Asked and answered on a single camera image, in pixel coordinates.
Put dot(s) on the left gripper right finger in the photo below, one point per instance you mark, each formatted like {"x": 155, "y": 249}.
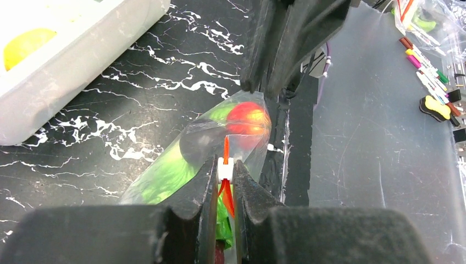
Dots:
{"x": 327, "y": 233}

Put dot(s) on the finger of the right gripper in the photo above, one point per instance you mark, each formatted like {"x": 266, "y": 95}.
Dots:
{"x": 263, "y": 23}
{"x": 307, "y": 26}

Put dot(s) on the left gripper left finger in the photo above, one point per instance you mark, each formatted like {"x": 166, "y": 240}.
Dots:
{"x": 127, "y": 233}

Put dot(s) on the green napa cabbage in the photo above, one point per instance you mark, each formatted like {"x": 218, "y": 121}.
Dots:
{"x": 170, "y": 171}

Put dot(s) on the clear zip top bag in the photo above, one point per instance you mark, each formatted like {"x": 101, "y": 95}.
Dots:
{"x": 251, "y": 150}

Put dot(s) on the red tomato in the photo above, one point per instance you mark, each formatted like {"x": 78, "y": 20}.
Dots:
{"x": 248, "y": 118}

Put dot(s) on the dark purple fruit back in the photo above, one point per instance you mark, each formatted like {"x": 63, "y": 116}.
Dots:
{"x": 200, "y": 140}

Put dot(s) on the white plastic bin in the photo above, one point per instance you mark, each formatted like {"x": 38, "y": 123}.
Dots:
{"x": 90, "y": 35}

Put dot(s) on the plastic bag with items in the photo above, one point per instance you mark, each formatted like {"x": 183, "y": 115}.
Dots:
{"x": 432, "y": 25}

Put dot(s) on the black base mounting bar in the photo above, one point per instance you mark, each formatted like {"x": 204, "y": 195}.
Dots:
{"x": 286, "y": 170}

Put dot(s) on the markers and eraser pile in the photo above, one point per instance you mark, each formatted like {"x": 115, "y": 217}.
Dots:
{"x": 441, "y": 103}

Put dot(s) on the orange fruit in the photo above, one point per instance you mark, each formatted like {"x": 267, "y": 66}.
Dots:
{"x": 25, "y": 44}

